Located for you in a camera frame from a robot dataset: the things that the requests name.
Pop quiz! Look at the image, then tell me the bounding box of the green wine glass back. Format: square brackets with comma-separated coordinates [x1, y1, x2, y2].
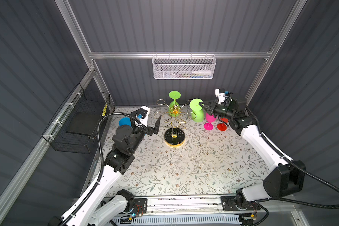
[169, 90, 181, 116]

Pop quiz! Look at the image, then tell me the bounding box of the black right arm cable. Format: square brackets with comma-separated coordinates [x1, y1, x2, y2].
[245, 107, 339, 209]

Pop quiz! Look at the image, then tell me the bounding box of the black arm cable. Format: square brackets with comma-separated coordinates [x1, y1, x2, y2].
[245, 107, 339, 209]
[59, 112, 142, 226]

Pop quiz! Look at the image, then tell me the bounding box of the pink wine glass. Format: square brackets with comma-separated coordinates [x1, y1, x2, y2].
[203, 113, 217, 131]

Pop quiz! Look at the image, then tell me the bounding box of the yellow item in black basket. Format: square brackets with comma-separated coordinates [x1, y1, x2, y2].
[102, 103, 107, 117]

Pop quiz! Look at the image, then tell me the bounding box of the green wine glass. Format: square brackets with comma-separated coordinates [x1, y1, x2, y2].
[169, 90, 181, 116]
[189, 98, 204, 123]

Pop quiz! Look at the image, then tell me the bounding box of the white wire mesh basket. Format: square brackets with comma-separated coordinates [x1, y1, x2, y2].
[152, 54, 217, 80]

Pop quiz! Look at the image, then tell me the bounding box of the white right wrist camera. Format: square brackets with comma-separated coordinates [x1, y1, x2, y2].
[215, 89, 233, 105]

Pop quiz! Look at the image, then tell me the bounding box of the gold wine glass rack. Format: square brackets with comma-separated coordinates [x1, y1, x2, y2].
[156, 99, 190, 148]

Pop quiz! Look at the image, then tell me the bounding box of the black wire basket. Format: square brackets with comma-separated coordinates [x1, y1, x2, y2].
[42, 85, 111, 154]

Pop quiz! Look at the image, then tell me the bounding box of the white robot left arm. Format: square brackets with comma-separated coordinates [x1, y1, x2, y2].
[48, 106, 160, 226]

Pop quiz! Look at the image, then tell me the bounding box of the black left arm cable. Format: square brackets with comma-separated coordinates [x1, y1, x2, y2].
[59, 112, 142, 226]

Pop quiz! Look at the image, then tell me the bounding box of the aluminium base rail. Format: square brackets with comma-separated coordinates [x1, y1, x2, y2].
[95, 193, 294, 226]

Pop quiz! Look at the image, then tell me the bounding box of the red wine glass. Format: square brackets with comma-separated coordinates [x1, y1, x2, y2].
[217, 118, 228, 131]

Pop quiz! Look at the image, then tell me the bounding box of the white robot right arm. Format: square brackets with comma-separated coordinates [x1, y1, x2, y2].
[199, 98, 306, 207]

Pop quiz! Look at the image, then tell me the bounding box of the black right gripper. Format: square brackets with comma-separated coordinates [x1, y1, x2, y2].
[199, 100, 234, 121]

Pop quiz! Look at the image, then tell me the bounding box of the blue wine glass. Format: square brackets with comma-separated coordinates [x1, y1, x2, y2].
[119, 117, 132, 127]

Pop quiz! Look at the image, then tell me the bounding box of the white marker in basket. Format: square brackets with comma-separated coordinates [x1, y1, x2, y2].
[192, 70, 212, 76]

